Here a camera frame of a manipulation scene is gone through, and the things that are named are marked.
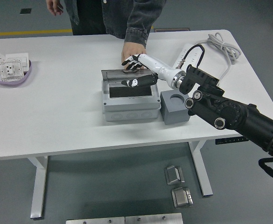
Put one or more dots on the dark framed floor plate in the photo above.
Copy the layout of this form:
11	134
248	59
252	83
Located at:
171	30

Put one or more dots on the printed white socket plate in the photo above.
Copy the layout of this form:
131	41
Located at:
9	70

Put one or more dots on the grey cube with round hole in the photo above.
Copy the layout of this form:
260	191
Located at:
171	114

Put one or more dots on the grey junction box with lid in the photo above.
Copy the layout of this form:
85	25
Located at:
129	105

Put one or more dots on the person's left hand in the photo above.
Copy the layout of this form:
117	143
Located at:
132	49

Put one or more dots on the black table control panel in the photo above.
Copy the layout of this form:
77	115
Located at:
229	140

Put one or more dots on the metal floor socket box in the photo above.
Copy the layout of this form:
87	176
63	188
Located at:
181	198
173	175

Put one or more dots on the white left table leg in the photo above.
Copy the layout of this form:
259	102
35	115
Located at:
37	186

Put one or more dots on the white table leg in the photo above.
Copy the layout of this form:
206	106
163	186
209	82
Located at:
205	177
37	186

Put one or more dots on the white right table leg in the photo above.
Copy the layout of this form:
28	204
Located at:
205	177

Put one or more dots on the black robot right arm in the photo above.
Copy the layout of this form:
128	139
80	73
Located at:
232	114

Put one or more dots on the person's left forearm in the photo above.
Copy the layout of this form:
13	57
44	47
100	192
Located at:
141	28

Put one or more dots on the person's right hand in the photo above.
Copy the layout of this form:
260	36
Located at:
54	7

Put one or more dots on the person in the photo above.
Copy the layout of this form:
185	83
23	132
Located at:
89	16

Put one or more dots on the black floor hatch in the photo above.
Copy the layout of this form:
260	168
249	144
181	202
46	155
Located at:
25	11

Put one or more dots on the white power strip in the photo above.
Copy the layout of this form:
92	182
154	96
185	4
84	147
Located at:
194	56

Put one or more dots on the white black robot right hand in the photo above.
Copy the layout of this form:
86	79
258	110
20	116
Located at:
159	68

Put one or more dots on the purple bowl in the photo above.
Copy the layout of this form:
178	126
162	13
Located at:
10	82

